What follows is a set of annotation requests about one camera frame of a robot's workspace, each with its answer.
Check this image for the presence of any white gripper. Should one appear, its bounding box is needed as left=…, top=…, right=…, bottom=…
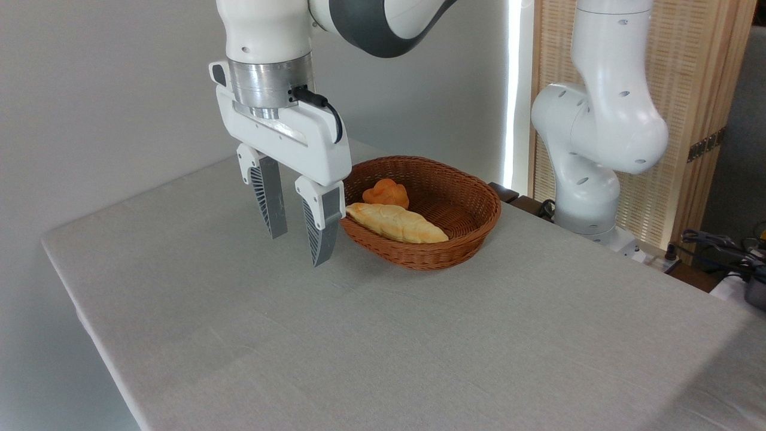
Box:
left=209, top=60, right=352, bottom=268

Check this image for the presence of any round orange bread bun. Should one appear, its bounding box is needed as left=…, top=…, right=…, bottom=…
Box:
left=362, top=178, right=411, bottom=210

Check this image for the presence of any long pale bread loaf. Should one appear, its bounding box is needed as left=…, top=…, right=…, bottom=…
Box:
left=346, top=202, right=449, bottom=244

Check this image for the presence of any grey tablecloth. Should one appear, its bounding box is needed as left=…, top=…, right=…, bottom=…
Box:
left=41, top=139, right=766, bottom=431

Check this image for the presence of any brown wicker basket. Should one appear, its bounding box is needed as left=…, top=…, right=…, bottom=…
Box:
left=339, top=156, right=502, bottom=271

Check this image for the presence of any metal screen hinge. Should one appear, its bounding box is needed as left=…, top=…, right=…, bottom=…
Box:
left=687, top=126, right=727, bottom=163

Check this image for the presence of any wooden slatted folding screen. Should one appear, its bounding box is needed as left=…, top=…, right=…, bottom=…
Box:
left=528, top=0, right=758, bottom=265

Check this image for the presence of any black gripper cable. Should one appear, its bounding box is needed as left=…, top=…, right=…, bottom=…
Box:
left=290, top=86, right=345, bottom=145

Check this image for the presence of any black cable bundle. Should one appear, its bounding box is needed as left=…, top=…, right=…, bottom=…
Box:
left=681, top=229, right=766, bottom=283

